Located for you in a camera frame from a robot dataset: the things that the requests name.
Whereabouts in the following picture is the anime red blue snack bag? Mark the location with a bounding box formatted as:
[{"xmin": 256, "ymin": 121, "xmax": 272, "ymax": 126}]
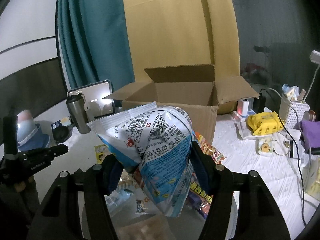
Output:
[{"xmin": 187, "ymin": 173, "xmax": 213, "ymax": 219}]

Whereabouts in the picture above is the blue white snack bag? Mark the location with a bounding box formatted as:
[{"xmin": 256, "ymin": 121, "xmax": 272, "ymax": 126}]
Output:
[{"xmin": 87, "ymin": 102, "xmax": 194, "ymax": 217}]

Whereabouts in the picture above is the small yellow white box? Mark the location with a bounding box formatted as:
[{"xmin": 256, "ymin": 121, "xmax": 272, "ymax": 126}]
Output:
[{"xmin": 256, "ymin": 137, "xmax": 273, "ymax": 155}]

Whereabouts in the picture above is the small yellow snack packet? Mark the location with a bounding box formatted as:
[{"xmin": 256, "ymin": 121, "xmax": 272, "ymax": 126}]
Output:
[{"xmin": 94, "ymin": 144, "xmax": 111, "ymax": 164}]

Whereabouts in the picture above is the orange snack bag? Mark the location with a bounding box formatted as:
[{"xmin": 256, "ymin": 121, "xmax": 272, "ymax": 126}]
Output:
[{"xmin": 195, "ymin": 132, "xmax": 225, "ymax": 165}]

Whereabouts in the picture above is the steel thermos bottle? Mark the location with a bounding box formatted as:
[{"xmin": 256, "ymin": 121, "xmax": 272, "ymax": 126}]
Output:
[{"xmin": 66, "ymin": 93, "xmax": 91, "ymax": 134}]

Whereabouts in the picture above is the yellow wet wipes pack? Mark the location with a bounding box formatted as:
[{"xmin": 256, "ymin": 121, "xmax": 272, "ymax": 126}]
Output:
[{"xmin": 246, "ymin": 112, "xmax": 284, "ymax": 136}]

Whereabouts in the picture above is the purple cloth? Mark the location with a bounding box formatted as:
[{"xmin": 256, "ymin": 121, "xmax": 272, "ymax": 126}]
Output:
[{"xmin": 300, "ymin": 120, "xmax": 320, "ymax": 155}]

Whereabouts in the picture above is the tablet with lit screen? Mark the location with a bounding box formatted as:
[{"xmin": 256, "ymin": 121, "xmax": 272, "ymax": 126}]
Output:
[{"xmin": 67, "ymin": 80, "xmax": 114, "ymax": 121}]

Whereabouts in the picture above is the white perforated basket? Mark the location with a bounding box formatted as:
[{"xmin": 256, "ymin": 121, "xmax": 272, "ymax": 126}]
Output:
[{"xmin": 279, "ymin": 94, "xmax": 310, "ymax": 129}]

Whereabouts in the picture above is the white charger with red light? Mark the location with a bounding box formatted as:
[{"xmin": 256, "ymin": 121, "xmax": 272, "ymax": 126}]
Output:
[{"xmin": 236, "ymin": 99, "xmax": 249, "ymax": 117}]

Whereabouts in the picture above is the open cardboard box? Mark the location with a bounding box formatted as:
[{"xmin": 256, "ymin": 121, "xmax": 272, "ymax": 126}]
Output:
[{"xmin": 107, "ymin": 64, "xmax": 259, "ymax": 142}]

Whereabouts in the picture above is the teal curtain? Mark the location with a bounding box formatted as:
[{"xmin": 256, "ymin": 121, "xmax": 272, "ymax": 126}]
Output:
[{"xmin": 56, "ymin": 0, "xmax": 135, "ymax": 90}]

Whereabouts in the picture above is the white desk lamp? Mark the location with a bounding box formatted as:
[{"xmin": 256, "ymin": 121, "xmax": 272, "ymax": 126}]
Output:
[{"xmin": 303, "ymin": 50, "xmax": 320, "ymax": 102}]

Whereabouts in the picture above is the black cable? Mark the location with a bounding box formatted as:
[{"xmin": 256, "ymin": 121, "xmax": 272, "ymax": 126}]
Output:
[{"xmin": 258, "ymin": 88, "xmax": 308, "ymax": 227}]

